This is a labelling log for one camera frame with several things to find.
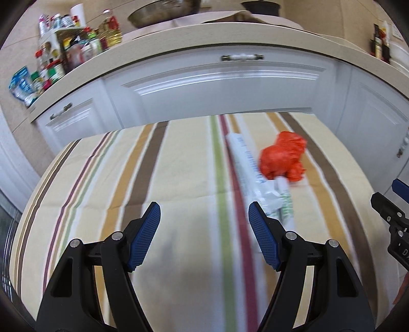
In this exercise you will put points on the white kitchen cabinets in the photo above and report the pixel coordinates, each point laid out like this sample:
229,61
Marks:
367,115

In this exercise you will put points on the white stacked bowls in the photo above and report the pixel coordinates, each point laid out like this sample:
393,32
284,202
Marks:
399,58

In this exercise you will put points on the cooking oil bottle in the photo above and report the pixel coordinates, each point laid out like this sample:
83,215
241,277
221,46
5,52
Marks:
109,31

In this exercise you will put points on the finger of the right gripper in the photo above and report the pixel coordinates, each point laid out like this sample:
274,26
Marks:
388,211
399,187

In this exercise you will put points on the dark sauce bottle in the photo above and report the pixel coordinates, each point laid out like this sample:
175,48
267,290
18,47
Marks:
377,43

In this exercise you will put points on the white green printed wrapper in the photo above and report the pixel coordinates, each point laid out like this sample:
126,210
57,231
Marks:
272,195

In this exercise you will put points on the spice rack with bottles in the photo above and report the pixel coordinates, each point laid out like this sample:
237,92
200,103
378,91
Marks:
65,43

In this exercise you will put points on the metal wok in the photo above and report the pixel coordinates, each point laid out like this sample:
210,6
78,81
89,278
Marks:
160,11

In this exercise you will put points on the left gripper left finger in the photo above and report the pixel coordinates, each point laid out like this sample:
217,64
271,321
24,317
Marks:
70,302

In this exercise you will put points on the blue snack packet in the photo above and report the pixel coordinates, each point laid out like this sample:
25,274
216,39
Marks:
21,87

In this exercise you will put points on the striped tablecloth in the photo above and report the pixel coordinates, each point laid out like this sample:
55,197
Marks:
204,270

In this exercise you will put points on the red plastic bag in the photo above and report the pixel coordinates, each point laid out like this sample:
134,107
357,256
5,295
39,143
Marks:
283,157

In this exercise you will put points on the black lidded pot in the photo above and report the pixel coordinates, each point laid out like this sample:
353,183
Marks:
262,7

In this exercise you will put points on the beige stove cover cloth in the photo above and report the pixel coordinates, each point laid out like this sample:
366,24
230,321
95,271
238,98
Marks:
212,17

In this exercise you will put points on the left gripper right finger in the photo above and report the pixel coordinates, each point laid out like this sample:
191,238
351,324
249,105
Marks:
338,301

